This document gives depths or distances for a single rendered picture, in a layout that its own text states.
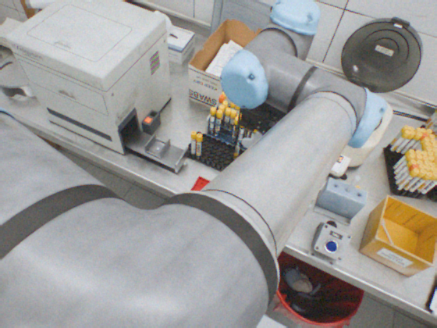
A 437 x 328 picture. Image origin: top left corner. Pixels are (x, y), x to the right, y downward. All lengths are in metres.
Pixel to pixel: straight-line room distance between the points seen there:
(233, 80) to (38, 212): 0.35
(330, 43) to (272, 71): 0.79
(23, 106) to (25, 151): 1.02
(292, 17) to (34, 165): 0.42
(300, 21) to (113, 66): 0.45
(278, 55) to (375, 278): 0.65
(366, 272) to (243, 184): 0.74
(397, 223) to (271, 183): 0.81
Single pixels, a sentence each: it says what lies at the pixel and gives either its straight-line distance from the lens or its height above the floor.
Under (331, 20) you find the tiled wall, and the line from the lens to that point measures 1.21.
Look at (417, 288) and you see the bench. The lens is 1.00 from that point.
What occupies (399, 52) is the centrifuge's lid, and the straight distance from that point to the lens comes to 1.17.
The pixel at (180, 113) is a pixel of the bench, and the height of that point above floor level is 0.87.
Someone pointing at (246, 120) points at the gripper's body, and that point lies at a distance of 0.71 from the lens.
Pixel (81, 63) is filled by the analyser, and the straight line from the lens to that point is 0.83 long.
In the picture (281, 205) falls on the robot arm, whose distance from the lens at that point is 0.24.
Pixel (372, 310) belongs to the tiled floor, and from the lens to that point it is 1.93.
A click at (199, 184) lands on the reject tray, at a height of 0.88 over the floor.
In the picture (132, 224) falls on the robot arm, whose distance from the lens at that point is 0.17.
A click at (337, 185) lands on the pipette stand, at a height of 0.97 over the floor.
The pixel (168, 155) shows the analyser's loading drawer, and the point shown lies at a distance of 0.95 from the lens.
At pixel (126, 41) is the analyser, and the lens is 0.88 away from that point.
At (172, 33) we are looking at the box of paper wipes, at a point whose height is 0.93.
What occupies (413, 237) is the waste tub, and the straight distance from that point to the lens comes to 1.04.
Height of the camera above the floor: 1.69
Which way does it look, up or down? 55 degrees down
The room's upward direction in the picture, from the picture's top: 7 degrees clockwise
